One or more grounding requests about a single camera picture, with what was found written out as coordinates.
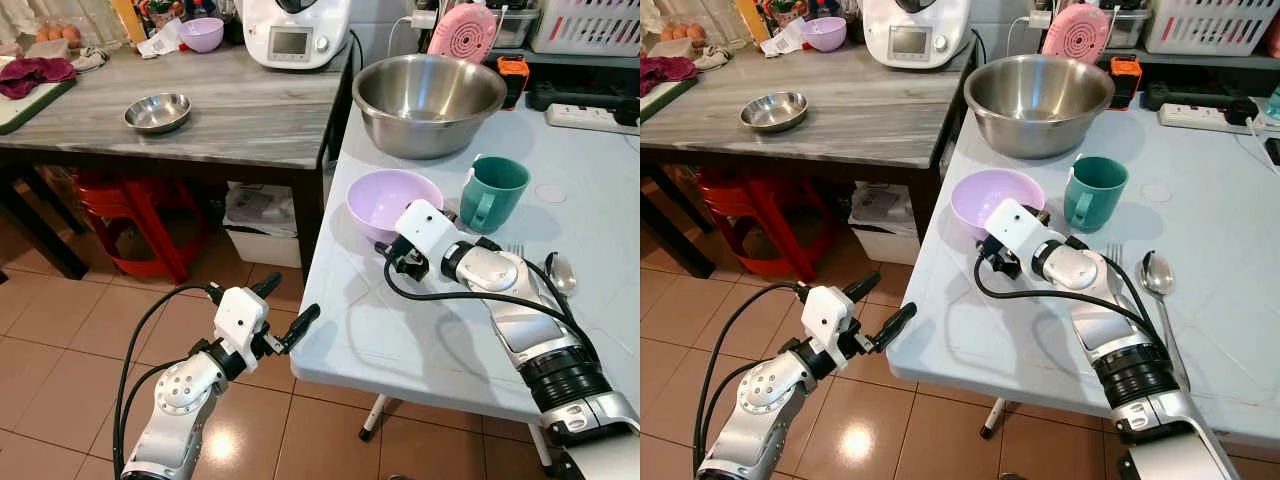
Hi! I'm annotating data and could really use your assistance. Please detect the white plastic bin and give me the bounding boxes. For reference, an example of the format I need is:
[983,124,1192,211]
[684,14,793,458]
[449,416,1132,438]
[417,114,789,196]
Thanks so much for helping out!
[222,183,302,269]
[848,183,922,266]

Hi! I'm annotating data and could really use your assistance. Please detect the green plastic mug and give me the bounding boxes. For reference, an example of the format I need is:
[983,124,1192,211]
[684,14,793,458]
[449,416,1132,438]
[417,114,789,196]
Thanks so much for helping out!
[1062,155,1130,234]
[460,155,532,235]

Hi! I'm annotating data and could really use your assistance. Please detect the large lilac plastic bowl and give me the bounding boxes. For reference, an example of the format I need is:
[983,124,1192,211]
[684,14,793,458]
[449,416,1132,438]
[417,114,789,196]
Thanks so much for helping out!
[950,168,1047,242]
[346,169,445,245]

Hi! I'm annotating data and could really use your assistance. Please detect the papers with print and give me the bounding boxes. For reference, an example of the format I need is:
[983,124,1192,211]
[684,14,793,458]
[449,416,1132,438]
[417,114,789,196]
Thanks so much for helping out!
[850,184,919,233]
[224,184,299,235]

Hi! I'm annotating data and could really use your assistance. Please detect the large steel mixing bowl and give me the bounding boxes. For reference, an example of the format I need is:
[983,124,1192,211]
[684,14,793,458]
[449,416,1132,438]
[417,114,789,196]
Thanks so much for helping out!
[964,54,1116,161]
[352,54,508,161]

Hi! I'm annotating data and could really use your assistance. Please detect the red plastic stool stack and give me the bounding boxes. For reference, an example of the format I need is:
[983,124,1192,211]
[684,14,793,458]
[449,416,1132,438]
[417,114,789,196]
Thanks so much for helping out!
[70,168,213,283]
[692,168,833,281]

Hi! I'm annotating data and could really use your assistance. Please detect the steel spoon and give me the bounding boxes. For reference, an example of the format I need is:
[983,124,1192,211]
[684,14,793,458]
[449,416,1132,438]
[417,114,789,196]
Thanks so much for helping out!
[1141,250,1192,393]
[545,252,580,301]

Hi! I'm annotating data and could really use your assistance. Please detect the orange and black device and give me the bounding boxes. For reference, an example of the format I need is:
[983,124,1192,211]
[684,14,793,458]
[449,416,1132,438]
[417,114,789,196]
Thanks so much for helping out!
[1110,56,1143,109]
[497,56,530,109]

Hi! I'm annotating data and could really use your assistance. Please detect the white power strip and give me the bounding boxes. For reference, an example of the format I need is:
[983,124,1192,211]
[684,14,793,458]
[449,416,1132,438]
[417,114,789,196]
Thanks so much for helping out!
[545,103,641,136]
[1158,103,1263,136]

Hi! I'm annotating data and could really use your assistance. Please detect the grey-topped dark wooden table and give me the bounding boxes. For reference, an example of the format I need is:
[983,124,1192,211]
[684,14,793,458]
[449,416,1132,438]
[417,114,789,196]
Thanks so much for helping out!
[0,40,357,282]
[640,40,977,282]

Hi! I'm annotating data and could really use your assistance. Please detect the small shallow steel bowl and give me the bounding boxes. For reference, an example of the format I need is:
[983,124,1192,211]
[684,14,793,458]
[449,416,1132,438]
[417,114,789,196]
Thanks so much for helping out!
[124,93,193,135]
[740,91,809,134]

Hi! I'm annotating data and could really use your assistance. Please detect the clear plastic container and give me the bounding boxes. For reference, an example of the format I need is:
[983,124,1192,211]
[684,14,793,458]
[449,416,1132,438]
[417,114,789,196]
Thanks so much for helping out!
[494,8,537,50]
[1108,8,1149,50]

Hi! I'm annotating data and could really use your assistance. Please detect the white kitchen cooking machine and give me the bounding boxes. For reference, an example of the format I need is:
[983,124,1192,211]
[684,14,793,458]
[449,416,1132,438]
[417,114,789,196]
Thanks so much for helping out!
[862,0,972,71]
[241,0,353,71]

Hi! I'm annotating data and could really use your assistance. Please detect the white plastic lattice basket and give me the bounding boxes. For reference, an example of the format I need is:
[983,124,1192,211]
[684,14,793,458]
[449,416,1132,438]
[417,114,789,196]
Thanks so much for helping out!
[530,0,641,56]
[1143,0,1280,56]

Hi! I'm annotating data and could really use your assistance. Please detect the green-edged white cutting board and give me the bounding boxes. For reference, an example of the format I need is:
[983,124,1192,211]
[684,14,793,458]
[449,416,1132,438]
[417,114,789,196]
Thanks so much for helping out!
[640,76,697,124]
[0,78,77,136]

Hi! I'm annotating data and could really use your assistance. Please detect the small lilac plastic bowl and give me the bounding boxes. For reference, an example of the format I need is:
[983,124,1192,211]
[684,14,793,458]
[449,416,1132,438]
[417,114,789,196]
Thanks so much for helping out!
[802,17,848,53]
[180,17,225,54]

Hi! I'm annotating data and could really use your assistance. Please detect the white printed packet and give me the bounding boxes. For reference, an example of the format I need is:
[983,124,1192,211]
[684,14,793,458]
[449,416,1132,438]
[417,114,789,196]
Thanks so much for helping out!
[760,18,807,57]
[137,20,187,59]

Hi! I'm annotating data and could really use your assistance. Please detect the dark red cloth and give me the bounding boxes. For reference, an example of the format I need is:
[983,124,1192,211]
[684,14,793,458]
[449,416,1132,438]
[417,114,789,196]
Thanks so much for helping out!
[640,56,699,98]
[0,57,78,100]

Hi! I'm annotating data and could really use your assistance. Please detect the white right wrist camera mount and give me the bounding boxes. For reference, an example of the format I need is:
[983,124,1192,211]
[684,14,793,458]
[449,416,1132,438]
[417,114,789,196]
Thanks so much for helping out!
[985,198,1053,263]
[394,198,462,264]

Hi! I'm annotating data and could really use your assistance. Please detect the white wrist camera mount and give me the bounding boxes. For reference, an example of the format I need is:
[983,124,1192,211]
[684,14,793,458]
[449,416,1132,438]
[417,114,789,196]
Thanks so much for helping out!
[213,287,270,362]
[800,286,857,362]
[394,198,462,264]
[985,198,1053,263]

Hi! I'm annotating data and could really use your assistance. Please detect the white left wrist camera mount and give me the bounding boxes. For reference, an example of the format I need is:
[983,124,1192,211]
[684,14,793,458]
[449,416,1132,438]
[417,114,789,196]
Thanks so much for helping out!
[213,287,270,362]
[800,286,857,362]

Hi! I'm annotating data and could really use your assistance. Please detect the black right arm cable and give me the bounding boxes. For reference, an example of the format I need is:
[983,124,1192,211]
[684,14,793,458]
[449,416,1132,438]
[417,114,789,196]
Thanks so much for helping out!
[383,255,602,363]
[974,255,1191,363]

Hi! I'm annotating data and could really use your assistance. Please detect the short black left arm cable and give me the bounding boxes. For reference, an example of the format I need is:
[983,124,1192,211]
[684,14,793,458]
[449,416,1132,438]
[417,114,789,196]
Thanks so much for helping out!
[703,358,773,463]
[118,355,197,471]

